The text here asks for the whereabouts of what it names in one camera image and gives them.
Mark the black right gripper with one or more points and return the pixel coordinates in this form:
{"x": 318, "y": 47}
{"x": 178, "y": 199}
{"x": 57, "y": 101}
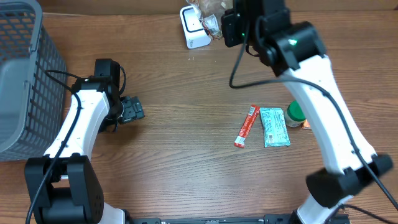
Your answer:
{"x": 228, "y": 28}

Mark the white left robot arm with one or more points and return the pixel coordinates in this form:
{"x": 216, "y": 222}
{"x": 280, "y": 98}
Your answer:
{"x": 62, "y": 184}

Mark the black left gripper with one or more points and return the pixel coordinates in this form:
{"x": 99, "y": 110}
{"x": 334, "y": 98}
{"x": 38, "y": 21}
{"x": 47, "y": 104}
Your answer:
{"x": 133, "y": 110}

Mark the green lid jar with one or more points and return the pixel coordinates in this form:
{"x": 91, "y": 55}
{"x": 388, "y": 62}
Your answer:
{"x": 294, "y": 115}

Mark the teal tissue pack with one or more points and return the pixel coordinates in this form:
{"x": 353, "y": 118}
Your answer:
{"x": 275, "y": 130}

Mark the red white snack packet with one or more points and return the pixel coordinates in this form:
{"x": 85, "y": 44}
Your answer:
{"x": 247, "y": 125}

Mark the grey plastic mesh basket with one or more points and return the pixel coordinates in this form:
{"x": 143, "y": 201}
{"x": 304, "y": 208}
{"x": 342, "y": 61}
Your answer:
{"x": 31, "y": 103}

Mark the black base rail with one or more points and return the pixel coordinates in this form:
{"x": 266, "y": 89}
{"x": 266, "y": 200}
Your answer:
{"x": 217, "y": 220}

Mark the orange Kleenex tissue pack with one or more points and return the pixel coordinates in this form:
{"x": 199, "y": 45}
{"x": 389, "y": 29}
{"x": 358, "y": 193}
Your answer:
{"x": 306, "y": 125}

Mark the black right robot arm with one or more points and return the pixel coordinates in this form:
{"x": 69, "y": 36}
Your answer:
{"x": 298, "y": 58}

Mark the beige brown snack pouch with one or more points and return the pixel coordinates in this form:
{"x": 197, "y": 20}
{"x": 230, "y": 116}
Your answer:
{"x": 209, "y": 13}

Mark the white barcode scanner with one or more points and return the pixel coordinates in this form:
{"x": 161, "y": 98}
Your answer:
{"x": 193, "y": 29}

